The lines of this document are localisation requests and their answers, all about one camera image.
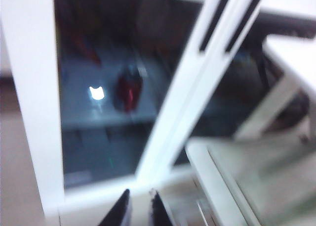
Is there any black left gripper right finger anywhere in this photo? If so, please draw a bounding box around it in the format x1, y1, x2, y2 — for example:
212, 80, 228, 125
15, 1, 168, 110
147, 188, 175, 226

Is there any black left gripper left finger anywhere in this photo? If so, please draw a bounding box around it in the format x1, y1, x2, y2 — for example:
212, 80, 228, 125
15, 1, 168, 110
98, 188, 132, 226

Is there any red beverage can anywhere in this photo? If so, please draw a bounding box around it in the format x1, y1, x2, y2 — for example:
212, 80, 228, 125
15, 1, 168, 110
114, 66, 146, 113

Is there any white glass-panel cabinet door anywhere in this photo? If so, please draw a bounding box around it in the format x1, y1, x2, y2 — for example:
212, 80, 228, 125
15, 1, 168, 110
148, 0, 316, 180
0, 0, 244, 212

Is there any black vertical door handle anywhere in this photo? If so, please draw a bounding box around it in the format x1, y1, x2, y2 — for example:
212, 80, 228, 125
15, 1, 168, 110
224, 0, 267, 55
198, 0, 235, 51

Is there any white cabinet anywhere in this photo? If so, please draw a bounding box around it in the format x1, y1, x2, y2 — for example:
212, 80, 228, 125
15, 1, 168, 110
0, 0, 316, 226

